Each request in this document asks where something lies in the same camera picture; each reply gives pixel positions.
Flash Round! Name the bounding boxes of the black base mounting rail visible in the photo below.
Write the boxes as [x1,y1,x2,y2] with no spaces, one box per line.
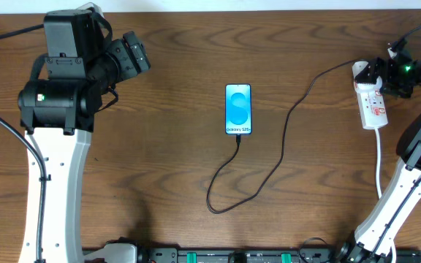
[82,246,421,263]

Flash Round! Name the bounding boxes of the white USB charger plug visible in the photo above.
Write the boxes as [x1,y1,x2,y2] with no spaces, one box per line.
[354,75,383,94]

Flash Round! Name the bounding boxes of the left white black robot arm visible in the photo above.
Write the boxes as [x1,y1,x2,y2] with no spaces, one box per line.
[18,3,151,262]

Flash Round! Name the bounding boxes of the black USB charging cable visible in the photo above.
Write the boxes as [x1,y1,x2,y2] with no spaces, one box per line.
[205,58,361,215]

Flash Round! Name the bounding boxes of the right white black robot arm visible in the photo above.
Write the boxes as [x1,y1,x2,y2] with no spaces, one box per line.
[335,36,421,262]

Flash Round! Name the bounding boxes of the blue Samsung Galaxy smartphone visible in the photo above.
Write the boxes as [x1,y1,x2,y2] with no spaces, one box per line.
[225,83,252,135]

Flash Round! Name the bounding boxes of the white power strip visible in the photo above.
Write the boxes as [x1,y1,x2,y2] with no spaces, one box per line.
[352,61,389,131]

